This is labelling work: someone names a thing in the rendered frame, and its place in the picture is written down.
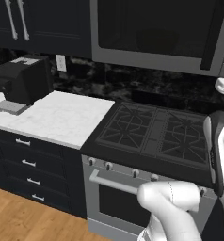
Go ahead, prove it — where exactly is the grey microwave oven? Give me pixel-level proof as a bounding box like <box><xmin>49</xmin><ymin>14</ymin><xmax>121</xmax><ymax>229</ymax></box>
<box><xmin>89</xmin><ymin>0</ymin><xmax>224</xmax><ymax>79</ymax></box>

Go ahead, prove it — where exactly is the oven door with window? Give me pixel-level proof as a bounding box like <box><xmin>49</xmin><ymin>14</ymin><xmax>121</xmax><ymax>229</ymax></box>
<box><xmin>85</xmin><ymin>168</ymin><xmax>155</xmax><ymax>233</ymax></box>

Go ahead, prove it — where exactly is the dark glass microwave door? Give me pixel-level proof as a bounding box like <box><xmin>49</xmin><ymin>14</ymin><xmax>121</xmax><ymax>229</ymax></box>
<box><xmin>90</xmin><ymin>0</ymin><xmax>224</xmax><ymax>77</ymax></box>

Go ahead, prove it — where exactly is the black gas hob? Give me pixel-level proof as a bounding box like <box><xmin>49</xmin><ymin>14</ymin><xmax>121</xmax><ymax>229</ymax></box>
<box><xmin>80</xmin><ymin>100</ymin><xmax>219</xmax><ymax>190</ymax></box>

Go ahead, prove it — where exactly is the dark drawer front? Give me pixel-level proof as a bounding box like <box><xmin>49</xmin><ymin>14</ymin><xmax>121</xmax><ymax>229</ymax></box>
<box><xmin>0</xmin><ymin>128</ymin><xmax>68</xmax><ymax>162</ymax></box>
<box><xmin>2</xmin><ymin>164</ymin><xmax>70</xmax><ymax>198</ymax></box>
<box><xmin>5</xmin><ymin>182</ymin><xmax>71</xmax><ymax>213</ymax></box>
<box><xmin>0</xmin><ymin>144</ymin><xmax>69</xmax><ymax>181</ymax></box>

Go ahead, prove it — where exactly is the black coffee machine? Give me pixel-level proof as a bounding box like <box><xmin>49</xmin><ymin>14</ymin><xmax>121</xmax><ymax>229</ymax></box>
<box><xmin>0</xmin><ymin>56</ymin><xmax>55</xmax><ymax>116</ymax></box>

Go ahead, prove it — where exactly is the silver oven door handle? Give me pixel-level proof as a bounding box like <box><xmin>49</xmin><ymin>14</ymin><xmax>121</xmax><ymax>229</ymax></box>
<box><xmin>88</xmin><ymin>169</ymin><xmax>140</xmax><ymax>196</ymax></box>

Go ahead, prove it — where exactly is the white wall socket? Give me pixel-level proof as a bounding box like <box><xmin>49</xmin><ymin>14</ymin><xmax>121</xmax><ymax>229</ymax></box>
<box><xmin>56</xmin><ymin>54</ymin><xmax>68</xmax><ymax>72</ymax></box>

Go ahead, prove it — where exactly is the silver drawer handle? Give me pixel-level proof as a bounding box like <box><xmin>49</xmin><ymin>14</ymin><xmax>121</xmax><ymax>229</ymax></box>
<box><xmin>26</xmin><ymin>177</ymin><xmax>41</xmax><ymax>186</ymax></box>
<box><xmin>15</xmin><ymin>137</ymin><xmax>32</xmax><ymax>148</ymax></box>
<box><xmin>21</xmin><ymin>159</ymin><xmax>37</xmax><ymax>168</ymax></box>
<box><xmin>31</xmin><ymin>193</ymin><xmax>46</xmax><ymax>202</ymax></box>

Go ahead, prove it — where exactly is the black microwave door handle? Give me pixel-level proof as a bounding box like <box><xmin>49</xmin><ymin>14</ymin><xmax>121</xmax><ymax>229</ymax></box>
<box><xmin>200</xmin><ymin>0</ymin><xmax>224</xmax><ymax>71</ymax></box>

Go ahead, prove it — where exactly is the silver cupboard handle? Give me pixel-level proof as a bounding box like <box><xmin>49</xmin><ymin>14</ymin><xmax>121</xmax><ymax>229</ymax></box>
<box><xmin>16</xmin><ymin>0</ymin><xmax>30</xmax><ymax>42</ymax></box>
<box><xmin>4</xmin><ymin>0</ymin><xmax>19</xmax><ymax>40</ymax></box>

